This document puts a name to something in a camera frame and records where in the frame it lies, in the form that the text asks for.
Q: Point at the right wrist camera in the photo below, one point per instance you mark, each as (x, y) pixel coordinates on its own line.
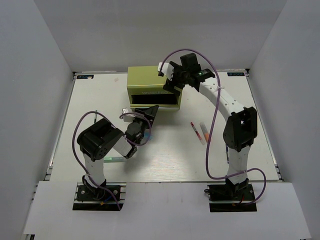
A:
(165, 70)

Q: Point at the orange highlighter marker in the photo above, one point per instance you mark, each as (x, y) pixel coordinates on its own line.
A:
(204, 131)

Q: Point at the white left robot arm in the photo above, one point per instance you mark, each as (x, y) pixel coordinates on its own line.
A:
(101, 137)

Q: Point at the green metal drawer cabinet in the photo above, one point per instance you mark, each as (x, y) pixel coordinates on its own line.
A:
(145, 89)

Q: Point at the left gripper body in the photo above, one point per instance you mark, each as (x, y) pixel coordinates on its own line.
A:
(142, 127)

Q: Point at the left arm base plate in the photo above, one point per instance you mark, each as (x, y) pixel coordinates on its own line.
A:
(85, 200)

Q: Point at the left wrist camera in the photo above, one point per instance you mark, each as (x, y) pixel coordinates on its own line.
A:
(125, 115)

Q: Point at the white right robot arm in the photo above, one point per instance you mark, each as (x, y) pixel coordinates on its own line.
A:
(241, 122)

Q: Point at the blue eraser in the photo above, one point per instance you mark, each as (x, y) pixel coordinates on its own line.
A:
(147, 135)

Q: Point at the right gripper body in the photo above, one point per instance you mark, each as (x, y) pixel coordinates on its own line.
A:
(180, 76)

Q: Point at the green eraser stick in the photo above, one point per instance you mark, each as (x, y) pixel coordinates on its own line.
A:
(113, 159)

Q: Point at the red pen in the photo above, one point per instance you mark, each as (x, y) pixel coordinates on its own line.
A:
(197, 133)

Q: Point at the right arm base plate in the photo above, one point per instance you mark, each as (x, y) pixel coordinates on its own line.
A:
(221, 200)

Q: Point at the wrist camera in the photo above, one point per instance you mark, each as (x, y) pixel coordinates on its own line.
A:
(165, 70)
(125, 115)

